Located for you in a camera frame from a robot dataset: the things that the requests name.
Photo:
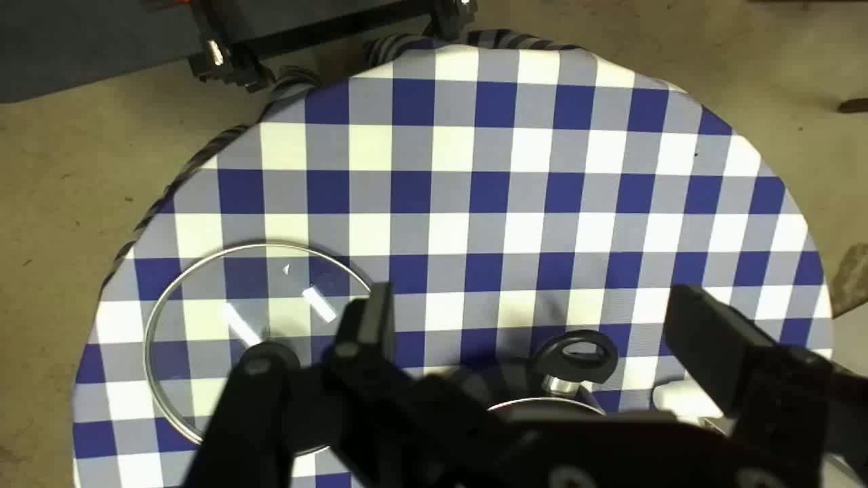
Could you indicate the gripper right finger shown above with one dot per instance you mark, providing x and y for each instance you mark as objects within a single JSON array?
[{"x": 759, "y": 379}]

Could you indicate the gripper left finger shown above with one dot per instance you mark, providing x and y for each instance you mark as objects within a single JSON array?
[{"x": 380, "y": 400}]

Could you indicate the glass lid with metal rim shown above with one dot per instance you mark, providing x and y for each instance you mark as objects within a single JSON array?
[{"x": 203, "y": 325}]

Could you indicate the blue white checked tablecloth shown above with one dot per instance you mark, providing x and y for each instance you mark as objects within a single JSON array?
[{"x": 502, "y": 203}]

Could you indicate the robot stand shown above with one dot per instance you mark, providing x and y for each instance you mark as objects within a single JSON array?
[{"x": 224, "y": 57}]

